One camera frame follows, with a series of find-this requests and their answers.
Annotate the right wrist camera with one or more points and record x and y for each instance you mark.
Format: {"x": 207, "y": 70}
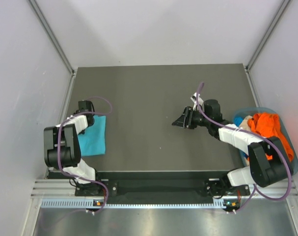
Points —
{"x": 196, "y": 99}

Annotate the blue laundry basket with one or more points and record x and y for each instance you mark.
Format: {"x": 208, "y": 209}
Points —
{"x": 250, "y": 111}

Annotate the cyan t shirt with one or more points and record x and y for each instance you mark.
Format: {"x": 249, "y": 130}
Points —
{"x": 93, "y": 141}

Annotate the orange t shirt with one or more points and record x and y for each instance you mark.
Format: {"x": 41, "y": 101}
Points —
{"x": 268, "y": 125}

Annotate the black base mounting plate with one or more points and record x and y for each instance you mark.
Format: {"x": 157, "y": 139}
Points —
{"x": 160, "y": 187}

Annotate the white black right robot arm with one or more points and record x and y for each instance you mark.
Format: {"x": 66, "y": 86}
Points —
{"x": 268, "y": 162}

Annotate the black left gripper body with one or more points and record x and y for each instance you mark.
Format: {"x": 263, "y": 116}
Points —
{"x": 93, "y": 121}

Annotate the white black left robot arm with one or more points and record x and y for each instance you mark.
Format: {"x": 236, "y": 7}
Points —
{"x": 62, "y": 148}

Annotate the white slotted cable duct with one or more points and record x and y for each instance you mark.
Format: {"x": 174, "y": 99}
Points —
{"x": 96, "y": 204}

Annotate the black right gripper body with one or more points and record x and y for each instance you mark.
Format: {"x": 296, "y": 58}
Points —
{"x": 196, "y": 118}

